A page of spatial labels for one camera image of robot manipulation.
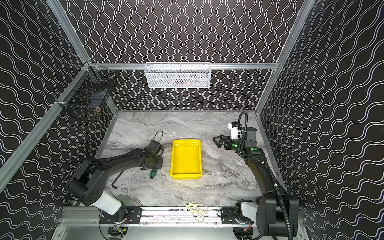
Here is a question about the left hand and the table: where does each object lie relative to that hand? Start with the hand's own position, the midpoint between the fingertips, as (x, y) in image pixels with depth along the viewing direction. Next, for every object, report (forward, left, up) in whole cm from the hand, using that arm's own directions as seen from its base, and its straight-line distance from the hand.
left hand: (164, 165), depth 91 cm
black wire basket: (+37, +50, +25) cm, 67 cm away
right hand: (+9, -33, +16) cm, 38 cm away
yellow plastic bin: (+4, -13, -1) cm, 14 cm away
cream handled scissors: (-23, -21, -2) cm, 31 cm away
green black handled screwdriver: (-6, +5, +2) cm, 8 cm away
